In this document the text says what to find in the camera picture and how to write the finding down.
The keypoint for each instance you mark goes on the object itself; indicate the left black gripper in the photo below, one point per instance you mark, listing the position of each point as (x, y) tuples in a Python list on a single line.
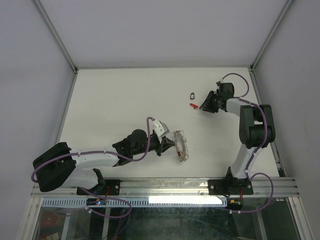
[(163, 145)]

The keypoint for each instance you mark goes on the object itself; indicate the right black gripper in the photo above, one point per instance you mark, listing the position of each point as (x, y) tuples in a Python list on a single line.
[(206, 106)]

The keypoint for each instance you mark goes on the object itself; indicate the red key tag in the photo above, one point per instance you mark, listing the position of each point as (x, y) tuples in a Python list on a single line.
[(194, 106)]

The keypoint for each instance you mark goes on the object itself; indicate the metal disc with key rings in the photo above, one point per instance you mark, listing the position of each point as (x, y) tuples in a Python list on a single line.
[(181, 145)]

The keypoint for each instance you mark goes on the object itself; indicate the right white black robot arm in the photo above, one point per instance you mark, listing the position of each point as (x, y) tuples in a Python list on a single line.
[(256, 132)]

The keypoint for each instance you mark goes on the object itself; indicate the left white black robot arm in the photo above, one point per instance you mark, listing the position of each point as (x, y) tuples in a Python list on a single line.
[(62, 166)]

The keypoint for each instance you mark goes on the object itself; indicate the black white key tag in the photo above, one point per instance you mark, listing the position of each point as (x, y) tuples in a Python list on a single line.
[(192, 96)]

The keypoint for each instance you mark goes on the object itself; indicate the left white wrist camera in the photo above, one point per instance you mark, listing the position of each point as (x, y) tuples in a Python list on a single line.
[(160, 128)]

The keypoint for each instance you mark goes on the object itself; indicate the aluminium mounting rail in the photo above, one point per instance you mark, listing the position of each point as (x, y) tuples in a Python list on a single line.
[(259, 187)]

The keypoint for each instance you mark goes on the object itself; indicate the white slotted cable duct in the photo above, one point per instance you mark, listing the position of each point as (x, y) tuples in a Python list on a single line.
[(137, 202)]

